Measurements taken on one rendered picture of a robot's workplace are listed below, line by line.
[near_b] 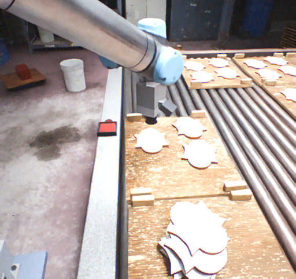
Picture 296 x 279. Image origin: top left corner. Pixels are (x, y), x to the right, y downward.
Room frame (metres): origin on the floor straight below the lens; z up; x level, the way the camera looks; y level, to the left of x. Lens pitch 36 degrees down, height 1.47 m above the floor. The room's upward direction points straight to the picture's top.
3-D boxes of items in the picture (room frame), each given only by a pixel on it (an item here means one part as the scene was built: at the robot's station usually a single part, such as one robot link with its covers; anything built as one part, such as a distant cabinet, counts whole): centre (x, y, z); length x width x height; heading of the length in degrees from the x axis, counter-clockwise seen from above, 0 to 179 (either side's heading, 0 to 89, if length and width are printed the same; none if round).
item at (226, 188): (0.45, -0.25, 0.95); 0.06 x 0.02 x 0.03; 95
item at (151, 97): (0.65, -0.03, 1.13); 0.12 x 0.09 x 0.16; 62
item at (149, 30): (0.66, -0.01, 1.29); 0.09 x 0.08 x 0.11; 131
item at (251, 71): (1.38, -0.76, 0.94); 0.41 x 0.35 x 0.04; 4
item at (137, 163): (0.63, -0.09, 0.93); 0.41 x 0.35 x 0.02; 5
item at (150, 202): (0.40, 0.01, 0.95); 0.06 x 0.02 x 0.03; 94
